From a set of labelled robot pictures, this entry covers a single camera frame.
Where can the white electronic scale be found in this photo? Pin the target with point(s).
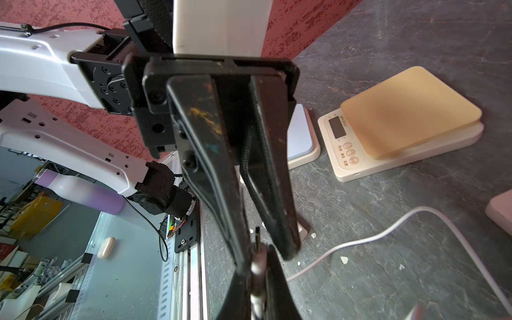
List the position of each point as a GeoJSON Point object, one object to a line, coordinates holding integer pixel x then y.
{"type": "Point", "coordinates": [302, 143]}

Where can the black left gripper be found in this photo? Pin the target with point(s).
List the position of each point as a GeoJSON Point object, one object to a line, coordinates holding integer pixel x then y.
{"type": "Point", "coordinates": [199, 87]}

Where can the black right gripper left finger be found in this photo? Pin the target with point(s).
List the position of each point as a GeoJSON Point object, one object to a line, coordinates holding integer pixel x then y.
{"type": "Point", "coordinates": [237, 304]}

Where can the pink power strip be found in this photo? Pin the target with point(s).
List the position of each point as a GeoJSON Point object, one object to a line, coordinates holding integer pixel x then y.
{"type": "Point", "coordinates": [499, 211]}

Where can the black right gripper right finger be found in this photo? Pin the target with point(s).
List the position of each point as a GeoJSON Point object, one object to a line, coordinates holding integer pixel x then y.
{"type": "Point", "coordinates": [279, 302]}

